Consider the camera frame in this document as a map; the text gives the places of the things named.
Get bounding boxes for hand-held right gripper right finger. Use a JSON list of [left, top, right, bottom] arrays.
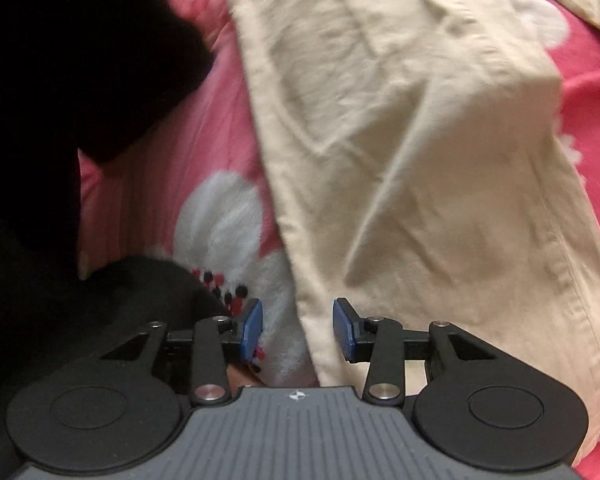
[[332, 298, 499, 406]]

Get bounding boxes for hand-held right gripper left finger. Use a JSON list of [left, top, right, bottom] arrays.
[[100, 298, 264, 407]]

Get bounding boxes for beige pants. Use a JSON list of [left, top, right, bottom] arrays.
[[222, 0, 600, 441]]

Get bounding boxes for pink floral blanket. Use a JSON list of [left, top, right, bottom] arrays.
[[77, 0, 600, 480]]

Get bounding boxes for dark cloth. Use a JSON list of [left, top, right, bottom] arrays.
[[0, 0, 231, 480]]

